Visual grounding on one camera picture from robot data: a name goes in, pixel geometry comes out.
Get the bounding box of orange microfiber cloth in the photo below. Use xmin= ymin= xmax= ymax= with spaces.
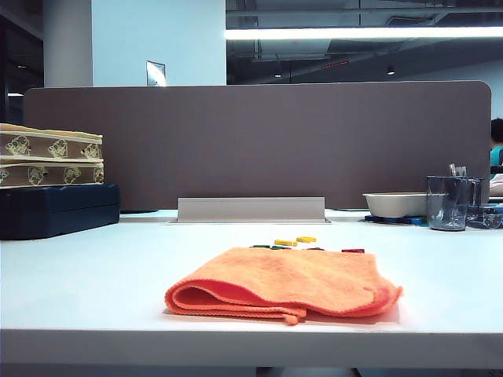
xmin=163 ymin=246 xmax=405 ymax=326

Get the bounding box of brown desk partition panel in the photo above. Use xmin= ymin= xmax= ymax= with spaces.
xmin=22 ymin=80 xmax=493 ymax=212

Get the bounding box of white paper bowl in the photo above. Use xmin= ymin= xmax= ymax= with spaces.
xmin=362 ymin=192 xmax=447 ymax=218

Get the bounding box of blue flat mat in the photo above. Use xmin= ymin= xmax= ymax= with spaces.
xmin=363 ymin=214 xmax=429 ymax=227

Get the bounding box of long ceiling light strip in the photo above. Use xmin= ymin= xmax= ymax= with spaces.
xmin=224 ymin=26 xmax=503 ymax=40

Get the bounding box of dark blue plastic case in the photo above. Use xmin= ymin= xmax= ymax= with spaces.
xmin=0 ymin=182 xmax=121 ymax=240

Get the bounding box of clear grey plastic cup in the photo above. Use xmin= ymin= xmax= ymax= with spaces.
xmin=426 ymin=175 xmax=469 ymax=232

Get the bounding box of clear plastic container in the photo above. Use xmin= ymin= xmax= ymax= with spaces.
xmin=466 ymin=203 xmax=503 ymax=230

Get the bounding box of person in teal shirt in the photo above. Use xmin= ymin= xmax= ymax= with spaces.
xmin=490 ymin=117 xmax=503 ymax=167

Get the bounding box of grey cable tray flap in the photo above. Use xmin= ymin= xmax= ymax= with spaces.
xmin=176 ymin=196 xmax=327 ymax=224

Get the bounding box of small framed wall sign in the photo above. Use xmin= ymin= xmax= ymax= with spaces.
xmin=145 ymin=60 xmax=166 ymax=86

